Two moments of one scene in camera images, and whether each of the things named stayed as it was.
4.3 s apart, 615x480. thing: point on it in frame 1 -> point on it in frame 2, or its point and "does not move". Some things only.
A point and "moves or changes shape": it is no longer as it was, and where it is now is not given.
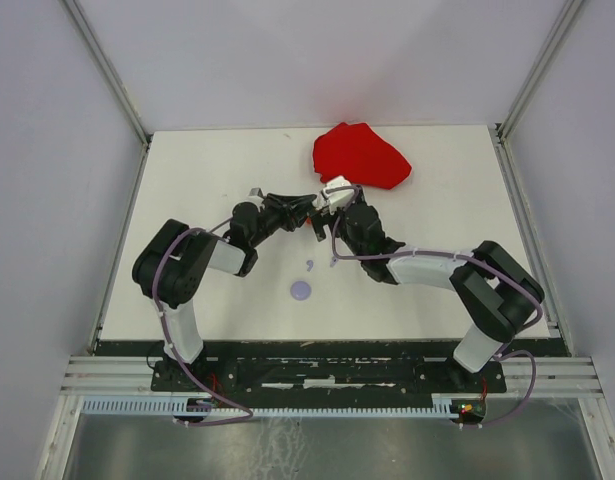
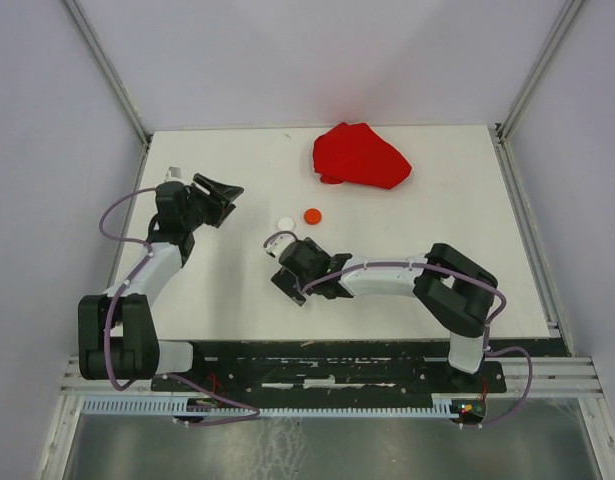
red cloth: x=359 y=154 does not move
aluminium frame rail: x=561 y=375 does not move
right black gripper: x=318 y=222 -> x=285 y=281
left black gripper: x=296 y=217 -> x=220 y=209
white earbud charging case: x=319 y=202 moves or changes shape
